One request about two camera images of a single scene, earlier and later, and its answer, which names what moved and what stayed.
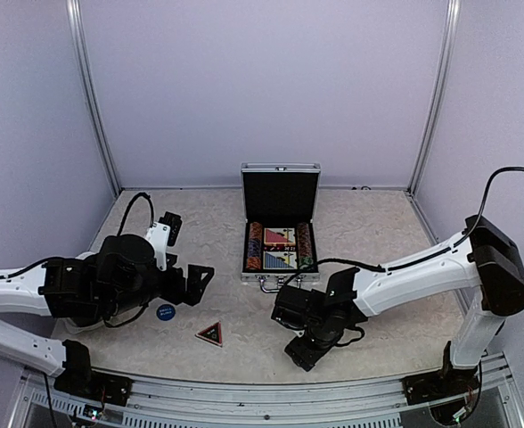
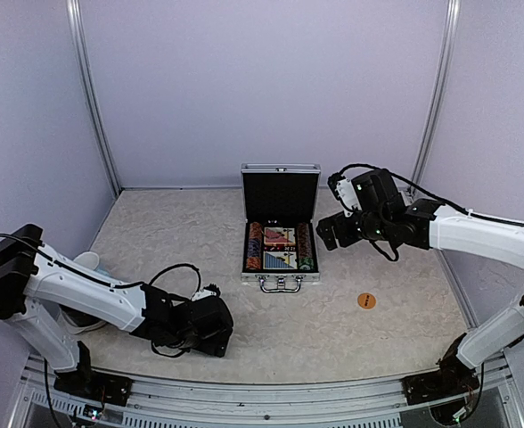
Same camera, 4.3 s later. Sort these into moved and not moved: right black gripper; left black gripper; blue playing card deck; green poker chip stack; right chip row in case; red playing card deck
Moved: right black gripper; left black gripper
Not moved: green poker chip stack; blue playing card deck; right chip row in case; red playing card deck
